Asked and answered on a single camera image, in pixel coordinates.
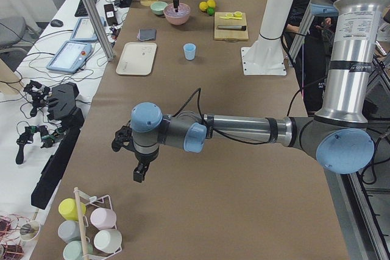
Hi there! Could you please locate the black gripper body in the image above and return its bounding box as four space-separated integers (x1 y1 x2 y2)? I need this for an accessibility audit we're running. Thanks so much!
111 125 150 169

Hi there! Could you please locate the pink bowl of ice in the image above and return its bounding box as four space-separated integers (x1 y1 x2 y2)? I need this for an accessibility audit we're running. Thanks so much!
163 3 191 26

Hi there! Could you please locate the light blue plastic cup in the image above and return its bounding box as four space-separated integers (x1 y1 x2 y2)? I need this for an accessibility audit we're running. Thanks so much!
183 43 196 60

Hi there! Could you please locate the pink plastic cup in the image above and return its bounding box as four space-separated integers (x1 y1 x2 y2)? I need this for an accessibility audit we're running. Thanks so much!
90 208 117 230

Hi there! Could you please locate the white plastic cup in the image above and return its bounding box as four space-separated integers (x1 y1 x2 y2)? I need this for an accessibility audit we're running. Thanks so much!
94 229 122 253

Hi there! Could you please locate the yellow plastic cup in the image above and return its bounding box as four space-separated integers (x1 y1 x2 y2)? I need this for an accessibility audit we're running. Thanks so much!
58 198 78 221

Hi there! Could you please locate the grey plastic cup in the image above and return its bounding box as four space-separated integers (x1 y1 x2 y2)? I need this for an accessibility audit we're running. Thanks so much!
57 220 80 244

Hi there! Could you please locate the pale green plastic cup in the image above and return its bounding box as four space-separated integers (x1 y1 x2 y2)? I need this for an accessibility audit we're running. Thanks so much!
63 241 83 260

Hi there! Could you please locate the paper cup with whisk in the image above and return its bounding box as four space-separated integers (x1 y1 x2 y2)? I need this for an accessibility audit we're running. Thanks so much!
19 220 41 242

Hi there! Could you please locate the green empty bowl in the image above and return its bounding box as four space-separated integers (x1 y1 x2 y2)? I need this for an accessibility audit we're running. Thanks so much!
150 1 168 16

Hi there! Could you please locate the green lime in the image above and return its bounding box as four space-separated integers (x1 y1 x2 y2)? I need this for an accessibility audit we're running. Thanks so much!
207 7 215 16

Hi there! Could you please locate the grey folded cloth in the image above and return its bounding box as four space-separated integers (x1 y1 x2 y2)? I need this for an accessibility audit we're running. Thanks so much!
137 29 157 41

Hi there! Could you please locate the yellow plastic knife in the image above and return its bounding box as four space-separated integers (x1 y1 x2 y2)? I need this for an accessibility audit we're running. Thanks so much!
219 13 234 19

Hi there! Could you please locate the black long device box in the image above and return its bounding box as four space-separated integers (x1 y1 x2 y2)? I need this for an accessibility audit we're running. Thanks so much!
30 82 85 211

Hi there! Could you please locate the wooden cutting board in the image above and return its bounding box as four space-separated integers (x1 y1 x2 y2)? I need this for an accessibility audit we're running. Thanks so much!
214 11 249 41

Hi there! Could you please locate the lemon half slice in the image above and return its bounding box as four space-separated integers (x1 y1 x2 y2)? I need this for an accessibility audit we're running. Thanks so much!
233 11 243 18

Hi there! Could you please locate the cream serving tray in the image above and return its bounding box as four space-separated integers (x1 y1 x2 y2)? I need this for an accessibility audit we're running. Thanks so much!
116 42 157 76

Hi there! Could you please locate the black keyboard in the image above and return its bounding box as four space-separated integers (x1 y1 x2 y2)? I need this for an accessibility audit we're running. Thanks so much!
74 0 101 18

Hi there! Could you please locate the far teach pendant tablet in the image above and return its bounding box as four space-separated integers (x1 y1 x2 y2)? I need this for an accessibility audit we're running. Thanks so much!
70 17 98 43

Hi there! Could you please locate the teach pendant tablet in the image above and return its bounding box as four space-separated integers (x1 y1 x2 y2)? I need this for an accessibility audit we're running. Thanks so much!
70 17 98 43
46 41 92 73

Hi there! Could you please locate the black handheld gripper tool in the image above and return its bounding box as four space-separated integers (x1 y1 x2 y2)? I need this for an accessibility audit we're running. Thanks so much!
23 80 51 117

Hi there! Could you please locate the near teach pendant tablet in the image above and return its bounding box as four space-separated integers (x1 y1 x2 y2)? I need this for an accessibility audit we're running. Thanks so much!
46 41 92 73

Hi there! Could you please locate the black computer mouse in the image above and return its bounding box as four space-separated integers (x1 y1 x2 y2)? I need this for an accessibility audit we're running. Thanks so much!
50 19 63 27

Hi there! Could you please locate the aluminium frame post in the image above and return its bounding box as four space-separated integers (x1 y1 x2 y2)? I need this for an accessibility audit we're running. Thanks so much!
82 0 114 61

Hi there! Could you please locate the white wire cup rack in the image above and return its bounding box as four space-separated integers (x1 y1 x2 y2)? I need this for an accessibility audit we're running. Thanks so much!
74 187 122 259

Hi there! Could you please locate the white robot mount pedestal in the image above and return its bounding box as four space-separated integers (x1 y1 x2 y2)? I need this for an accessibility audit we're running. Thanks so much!
241 0 293 76

